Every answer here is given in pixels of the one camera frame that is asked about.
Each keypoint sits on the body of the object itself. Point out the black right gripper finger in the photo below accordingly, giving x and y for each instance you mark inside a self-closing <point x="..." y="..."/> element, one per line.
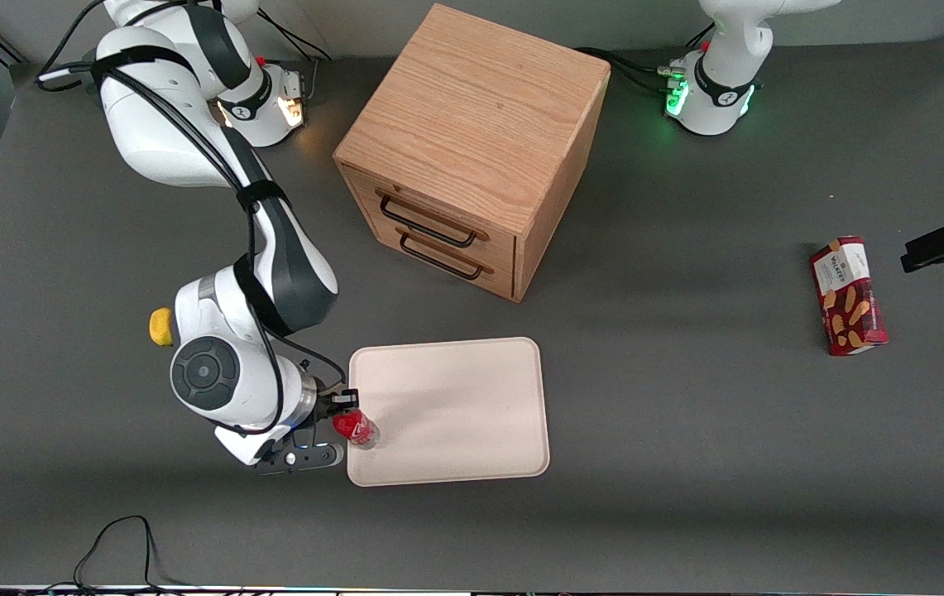
<point x="331" y="418"/>
<point x="345" y="398"/>

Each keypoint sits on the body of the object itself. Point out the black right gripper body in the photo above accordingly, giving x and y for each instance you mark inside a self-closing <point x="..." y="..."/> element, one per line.
<point x="327" y="406"/>

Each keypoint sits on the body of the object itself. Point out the red coke bottle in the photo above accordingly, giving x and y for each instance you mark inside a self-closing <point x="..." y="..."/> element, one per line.
<point x="358" y="430"/>

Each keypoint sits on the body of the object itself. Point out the cream plastic tray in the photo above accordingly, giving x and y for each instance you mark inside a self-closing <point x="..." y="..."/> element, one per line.
<point x="455" y="414"/>

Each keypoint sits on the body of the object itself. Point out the red cookie box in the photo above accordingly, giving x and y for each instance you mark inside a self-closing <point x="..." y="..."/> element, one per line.
<point x="850" y="298"/>

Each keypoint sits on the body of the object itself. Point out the yellow lemon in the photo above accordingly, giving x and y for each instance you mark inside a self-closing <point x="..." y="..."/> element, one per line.
<point x="160" y="327"/>

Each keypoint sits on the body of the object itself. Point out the wooden drawer front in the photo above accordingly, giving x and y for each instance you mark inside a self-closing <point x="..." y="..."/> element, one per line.
<point x="438" y="211"/>
<point x="505" y="277"/>

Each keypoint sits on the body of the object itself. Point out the oak wooden drawer cabinet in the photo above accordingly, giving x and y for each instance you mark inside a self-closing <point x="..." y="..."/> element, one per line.
<point x="472" y="108"/>

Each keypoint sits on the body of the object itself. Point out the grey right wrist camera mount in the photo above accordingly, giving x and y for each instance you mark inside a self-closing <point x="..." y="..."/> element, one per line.
<point x="306" y="458"/>

